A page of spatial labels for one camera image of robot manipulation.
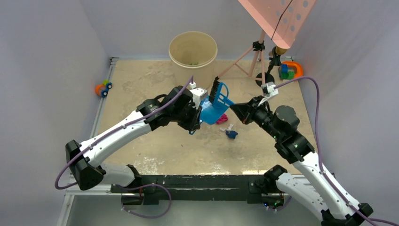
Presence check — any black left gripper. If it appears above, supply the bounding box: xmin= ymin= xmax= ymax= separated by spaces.
xmin=171 ymin=100 xmax=202 ymax=131

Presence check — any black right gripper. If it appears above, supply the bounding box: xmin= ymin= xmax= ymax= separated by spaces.
xmin=230 ymin=95 xmax=282 ymax=140

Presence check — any blue plastic dustpan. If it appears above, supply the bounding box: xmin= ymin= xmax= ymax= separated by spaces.
xmin=199 ymin=95 xmax=234 ymax=125

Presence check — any white paper scrap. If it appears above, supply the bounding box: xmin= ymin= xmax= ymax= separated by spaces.
xmin=220 ymin=124 xmax=234 ymax=132

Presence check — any pink scrap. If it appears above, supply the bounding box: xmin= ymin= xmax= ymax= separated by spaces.
xmin=216 ymin=114 xmax=229 ymax=125

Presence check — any blue hand brush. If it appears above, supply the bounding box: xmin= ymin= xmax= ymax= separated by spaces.
xmin=208 ymin=77 xmax=234 ymax=109

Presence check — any dark blue paper scrap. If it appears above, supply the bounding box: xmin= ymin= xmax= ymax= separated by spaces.
xmin=225 ymin=130 xmax=238 ymax=139

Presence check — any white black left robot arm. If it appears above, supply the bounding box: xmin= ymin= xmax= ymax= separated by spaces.
xmin=65 ymin=86 xmax=208 ymax=193

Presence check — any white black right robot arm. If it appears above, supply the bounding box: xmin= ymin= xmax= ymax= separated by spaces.
xmin=230 ymin=96 xmax=374 ymax=226

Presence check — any orange blue green toy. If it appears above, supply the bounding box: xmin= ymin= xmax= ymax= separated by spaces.
xmin=278 ymin=61 xmax=304 ymax=80

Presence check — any beige plastic bucket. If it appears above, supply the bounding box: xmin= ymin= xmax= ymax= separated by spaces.
xmin=168 ymin=31 xmax=218 ymax=89

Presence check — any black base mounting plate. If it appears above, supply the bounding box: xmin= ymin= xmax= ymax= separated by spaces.
xmin=111 ymin=175 xmax=289 ymax=209

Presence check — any orange blue toy car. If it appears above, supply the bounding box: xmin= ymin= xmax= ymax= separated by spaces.
xmin=95 ymin=80 xmax=112 ymax=98

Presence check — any pink music stand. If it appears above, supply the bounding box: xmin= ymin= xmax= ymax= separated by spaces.
xmin=217 ymin=0 xmax=316 ymax=80

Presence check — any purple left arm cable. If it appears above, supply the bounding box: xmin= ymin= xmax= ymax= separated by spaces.
xmin=55 ymin=74 xmax=195 ymax=190

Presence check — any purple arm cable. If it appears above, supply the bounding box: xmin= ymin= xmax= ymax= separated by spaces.
xmin=55 ymin=74 xmax=195 ymax=190
xmin=274 ymin=76 xmax=399 ymax=226

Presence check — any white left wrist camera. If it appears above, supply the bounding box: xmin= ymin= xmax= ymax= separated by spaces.
xmin=189 ymin=81 xmax=208 ymax=109

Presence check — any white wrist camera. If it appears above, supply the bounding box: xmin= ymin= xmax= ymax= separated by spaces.
xmin=189 ymin=81 xmax=208 ymax=109
xmin=258 ymin=82 xmax=279 ymax=106

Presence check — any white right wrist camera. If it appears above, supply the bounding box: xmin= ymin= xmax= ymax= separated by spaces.
xmin=258 ymin=82 xmax=279 ymax=106

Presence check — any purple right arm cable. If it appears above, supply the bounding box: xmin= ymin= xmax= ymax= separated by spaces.
xmin=274 ymin=76 xmax=399 ymax=226

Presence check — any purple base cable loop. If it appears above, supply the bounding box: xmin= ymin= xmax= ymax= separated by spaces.
xmin=120 ymin=183 xmax=173 ymax=219

